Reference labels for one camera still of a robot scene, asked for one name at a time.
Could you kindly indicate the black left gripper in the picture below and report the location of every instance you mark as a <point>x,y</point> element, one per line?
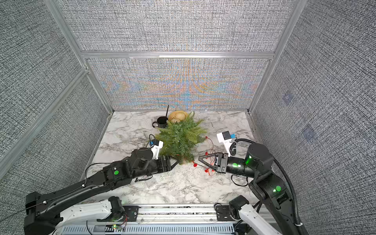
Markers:
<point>168,163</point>

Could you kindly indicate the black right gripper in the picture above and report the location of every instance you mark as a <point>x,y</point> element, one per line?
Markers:
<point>223,164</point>

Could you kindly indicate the red string lights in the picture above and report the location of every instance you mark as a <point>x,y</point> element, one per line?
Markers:
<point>207,160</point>

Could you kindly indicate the small green christmas tree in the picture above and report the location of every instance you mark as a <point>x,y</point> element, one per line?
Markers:
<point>181,138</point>

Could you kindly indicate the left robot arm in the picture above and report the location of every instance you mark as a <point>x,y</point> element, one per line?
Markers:
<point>43,210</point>

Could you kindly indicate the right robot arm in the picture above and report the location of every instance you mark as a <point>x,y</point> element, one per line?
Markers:
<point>271,191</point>

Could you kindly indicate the black ceramic mug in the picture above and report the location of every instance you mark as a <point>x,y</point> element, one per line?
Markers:
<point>161,122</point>

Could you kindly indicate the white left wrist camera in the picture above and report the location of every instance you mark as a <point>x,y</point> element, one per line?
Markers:
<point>156,146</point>

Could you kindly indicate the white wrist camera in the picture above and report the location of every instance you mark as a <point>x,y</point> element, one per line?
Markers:
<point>156,146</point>
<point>226,138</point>

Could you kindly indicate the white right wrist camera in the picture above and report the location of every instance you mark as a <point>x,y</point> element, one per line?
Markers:
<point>226,138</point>

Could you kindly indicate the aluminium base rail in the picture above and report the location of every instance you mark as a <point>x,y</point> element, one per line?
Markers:
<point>171,219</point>

